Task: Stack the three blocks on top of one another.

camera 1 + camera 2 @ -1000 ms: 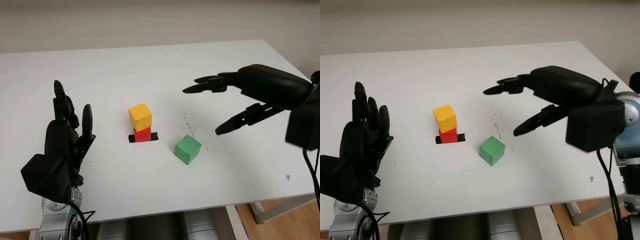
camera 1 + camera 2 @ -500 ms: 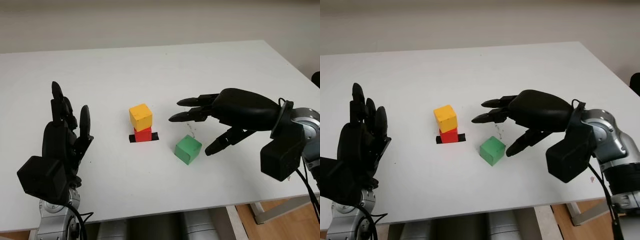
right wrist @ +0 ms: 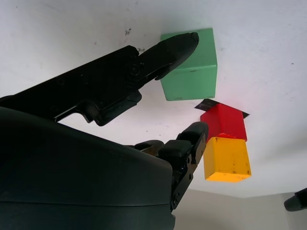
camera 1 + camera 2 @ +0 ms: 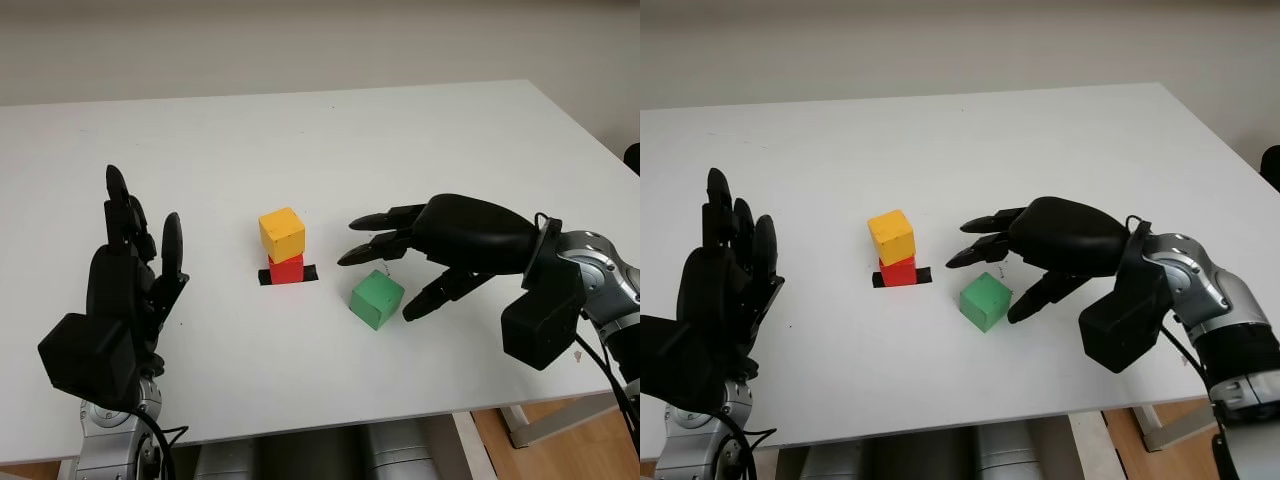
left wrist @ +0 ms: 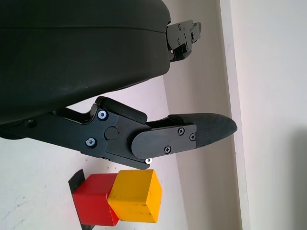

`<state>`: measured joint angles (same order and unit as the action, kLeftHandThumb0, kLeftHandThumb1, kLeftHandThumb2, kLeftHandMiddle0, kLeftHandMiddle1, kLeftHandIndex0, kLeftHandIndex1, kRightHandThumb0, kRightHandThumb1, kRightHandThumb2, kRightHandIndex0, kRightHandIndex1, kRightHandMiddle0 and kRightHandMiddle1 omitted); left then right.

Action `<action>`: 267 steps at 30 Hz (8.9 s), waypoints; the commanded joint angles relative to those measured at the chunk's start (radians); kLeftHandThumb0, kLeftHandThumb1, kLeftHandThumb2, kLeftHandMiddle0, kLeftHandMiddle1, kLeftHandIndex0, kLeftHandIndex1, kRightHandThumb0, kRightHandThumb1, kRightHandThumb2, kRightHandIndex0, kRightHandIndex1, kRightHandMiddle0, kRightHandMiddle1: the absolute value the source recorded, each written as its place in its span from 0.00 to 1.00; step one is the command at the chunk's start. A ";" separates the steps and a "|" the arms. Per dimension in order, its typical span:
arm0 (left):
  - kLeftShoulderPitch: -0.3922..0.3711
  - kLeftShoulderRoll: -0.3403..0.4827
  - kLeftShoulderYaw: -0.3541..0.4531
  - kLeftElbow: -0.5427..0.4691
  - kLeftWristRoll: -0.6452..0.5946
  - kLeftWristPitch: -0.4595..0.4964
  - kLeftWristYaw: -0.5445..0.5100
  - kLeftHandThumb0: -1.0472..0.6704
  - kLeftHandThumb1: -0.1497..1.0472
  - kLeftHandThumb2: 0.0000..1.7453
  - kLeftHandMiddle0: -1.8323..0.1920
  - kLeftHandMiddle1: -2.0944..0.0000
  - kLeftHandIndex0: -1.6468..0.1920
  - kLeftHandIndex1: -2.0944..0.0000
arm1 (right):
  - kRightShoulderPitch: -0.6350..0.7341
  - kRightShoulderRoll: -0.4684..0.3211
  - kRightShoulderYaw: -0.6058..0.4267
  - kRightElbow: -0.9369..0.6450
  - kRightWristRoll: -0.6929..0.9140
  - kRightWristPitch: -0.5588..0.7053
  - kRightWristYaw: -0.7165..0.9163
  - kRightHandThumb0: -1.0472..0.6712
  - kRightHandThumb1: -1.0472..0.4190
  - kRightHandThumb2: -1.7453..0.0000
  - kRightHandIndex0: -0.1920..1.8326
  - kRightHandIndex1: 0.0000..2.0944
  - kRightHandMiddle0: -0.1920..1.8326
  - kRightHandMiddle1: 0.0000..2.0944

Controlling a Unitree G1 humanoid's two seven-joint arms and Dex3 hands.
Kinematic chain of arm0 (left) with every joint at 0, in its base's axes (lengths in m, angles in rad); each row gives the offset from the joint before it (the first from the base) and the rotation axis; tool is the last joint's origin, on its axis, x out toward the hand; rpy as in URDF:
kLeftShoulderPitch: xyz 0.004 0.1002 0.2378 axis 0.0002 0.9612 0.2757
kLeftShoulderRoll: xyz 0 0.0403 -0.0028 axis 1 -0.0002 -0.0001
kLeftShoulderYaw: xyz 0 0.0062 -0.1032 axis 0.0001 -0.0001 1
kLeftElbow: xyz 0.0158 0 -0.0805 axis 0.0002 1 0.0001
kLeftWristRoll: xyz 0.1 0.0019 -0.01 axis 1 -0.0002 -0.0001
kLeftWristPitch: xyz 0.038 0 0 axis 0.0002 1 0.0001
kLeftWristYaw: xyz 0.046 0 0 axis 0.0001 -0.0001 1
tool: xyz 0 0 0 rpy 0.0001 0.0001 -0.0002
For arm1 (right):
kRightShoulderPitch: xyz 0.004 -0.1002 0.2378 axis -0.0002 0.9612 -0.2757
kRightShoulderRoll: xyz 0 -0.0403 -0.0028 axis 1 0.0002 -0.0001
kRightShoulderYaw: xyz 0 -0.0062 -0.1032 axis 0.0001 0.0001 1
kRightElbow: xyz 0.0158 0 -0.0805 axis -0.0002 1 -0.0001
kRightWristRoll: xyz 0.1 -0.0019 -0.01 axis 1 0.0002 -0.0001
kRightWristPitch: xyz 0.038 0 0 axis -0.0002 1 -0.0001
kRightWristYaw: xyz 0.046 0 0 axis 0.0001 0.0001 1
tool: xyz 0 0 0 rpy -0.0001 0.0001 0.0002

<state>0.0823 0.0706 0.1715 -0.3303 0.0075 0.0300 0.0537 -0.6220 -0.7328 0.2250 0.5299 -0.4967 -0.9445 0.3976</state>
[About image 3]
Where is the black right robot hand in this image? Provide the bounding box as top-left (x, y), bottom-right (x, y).
top-left (0, 32), bottom-right (209, 230)

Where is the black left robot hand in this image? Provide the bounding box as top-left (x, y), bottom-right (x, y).
top-left (284, 188), bottom-right (307, 212)

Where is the yellow wooden cube block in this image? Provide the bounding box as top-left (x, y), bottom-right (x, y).
top-left (203, 137), bottom-right (252, 184)

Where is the red wooden cube block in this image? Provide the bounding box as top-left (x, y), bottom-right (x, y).
top-left (200, 104), bottom-right (248, 143)

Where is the green wooden cube block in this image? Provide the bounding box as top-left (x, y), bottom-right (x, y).
top-left (160, 28), bottom-right (218, 102)

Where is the black tape strip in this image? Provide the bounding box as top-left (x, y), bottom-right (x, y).
top-left (194, 98), bottom-right (250, 120)

